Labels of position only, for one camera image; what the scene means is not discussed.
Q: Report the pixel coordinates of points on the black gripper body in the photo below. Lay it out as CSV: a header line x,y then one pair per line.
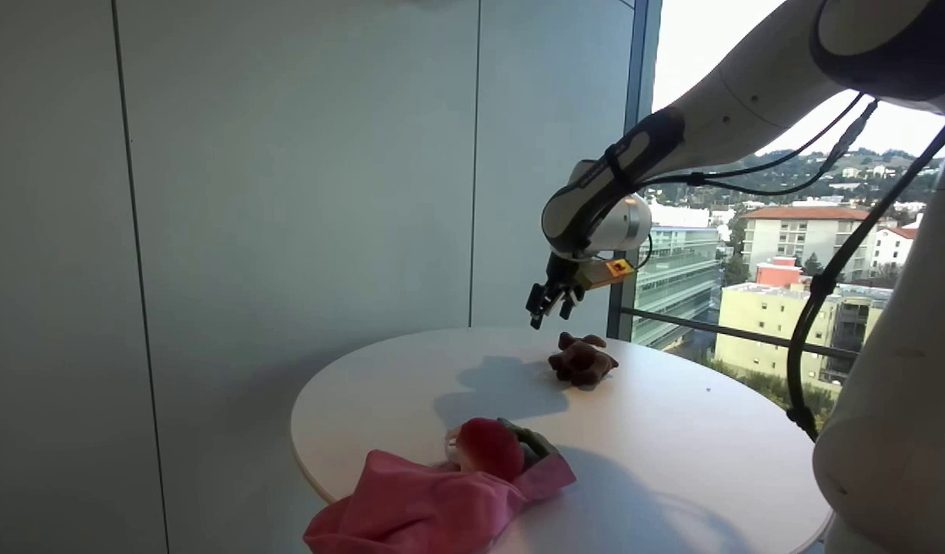
x,y
565,277

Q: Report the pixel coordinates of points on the brown plush toy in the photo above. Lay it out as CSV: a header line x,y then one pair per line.
x,y
582,360

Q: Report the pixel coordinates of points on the red ball toy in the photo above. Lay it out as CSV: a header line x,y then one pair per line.
x,y
491,448

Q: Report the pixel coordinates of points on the pink cloth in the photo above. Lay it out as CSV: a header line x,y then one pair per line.
x,y
428,510

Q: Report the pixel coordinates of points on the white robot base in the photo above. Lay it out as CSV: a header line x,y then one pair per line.
x,y
902,388

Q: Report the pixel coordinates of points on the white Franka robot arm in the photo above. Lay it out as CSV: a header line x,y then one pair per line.
x,y
758,92

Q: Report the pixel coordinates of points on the glass office building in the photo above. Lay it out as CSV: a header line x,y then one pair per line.
x,y
682,282

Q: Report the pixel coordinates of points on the black window railing bar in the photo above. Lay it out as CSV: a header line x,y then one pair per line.
x,y
728,331

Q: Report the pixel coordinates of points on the yellow building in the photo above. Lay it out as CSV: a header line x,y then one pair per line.
x,y
768,325

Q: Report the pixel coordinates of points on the white building with red roof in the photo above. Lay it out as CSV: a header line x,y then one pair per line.
x,y
814,242

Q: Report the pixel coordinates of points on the golden wrist camera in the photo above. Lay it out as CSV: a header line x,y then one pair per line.
x,y
615,268

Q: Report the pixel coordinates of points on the window frame post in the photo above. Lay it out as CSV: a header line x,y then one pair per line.
x,y
641,62

